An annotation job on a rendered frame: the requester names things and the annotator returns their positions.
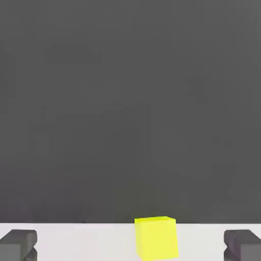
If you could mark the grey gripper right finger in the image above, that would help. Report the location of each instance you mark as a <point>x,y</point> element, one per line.
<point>244,244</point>

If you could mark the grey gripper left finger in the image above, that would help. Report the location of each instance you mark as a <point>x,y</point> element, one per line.
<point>16,244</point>

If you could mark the large yellow box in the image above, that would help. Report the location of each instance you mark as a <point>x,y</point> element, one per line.
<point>156,238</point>

